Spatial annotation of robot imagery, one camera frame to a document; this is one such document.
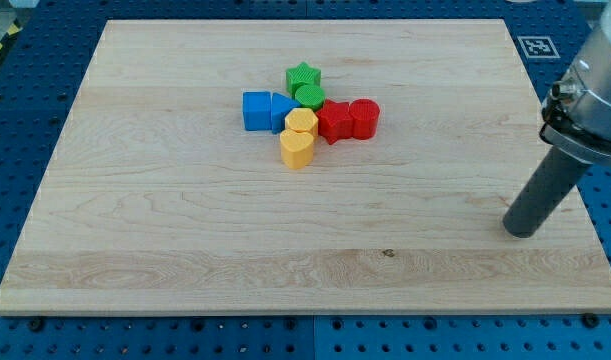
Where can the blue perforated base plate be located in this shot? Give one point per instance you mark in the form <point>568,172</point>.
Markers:
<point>41,69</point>

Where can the green star block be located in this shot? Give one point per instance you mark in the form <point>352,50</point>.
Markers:
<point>302,74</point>

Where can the yellow heart block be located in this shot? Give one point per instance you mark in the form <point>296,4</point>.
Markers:
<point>297,148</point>

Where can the red cylinder block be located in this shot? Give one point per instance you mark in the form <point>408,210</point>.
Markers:
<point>365,114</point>

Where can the blue triangle block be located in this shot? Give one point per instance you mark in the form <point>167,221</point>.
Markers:
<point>281,106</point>

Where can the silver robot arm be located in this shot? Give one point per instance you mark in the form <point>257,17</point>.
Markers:
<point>577,109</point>

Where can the red star block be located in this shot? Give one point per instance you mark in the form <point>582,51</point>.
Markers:
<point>334,121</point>

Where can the white fiducial marker tag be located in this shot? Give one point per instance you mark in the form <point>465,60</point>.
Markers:
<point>538,47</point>

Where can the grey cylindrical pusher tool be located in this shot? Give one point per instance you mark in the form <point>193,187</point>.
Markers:
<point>550,183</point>

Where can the light wooden board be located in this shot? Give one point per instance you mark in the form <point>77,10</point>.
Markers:
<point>157,201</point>

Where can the green cylinder block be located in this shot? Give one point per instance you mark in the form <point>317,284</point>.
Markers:
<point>310,96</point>

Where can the yellow hexagon block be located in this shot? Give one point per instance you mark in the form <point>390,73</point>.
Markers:
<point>302,120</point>

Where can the blue cube block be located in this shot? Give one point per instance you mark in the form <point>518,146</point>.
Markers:
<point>256,109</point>

